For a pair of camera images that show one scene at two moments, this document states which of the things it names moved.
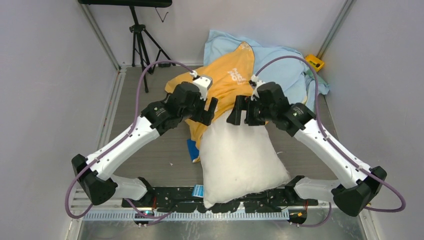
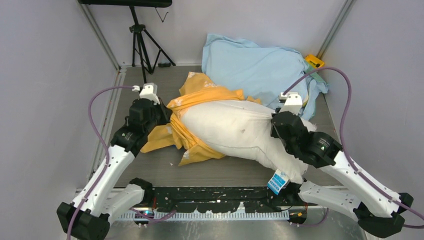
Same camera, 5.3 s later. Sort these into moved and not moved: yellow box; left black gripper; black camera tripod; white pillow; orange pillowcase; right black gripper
Moved: white pillow; left black gripper; right black gripper; orange pillowcase
Not moved: yellow box; black camera tripod
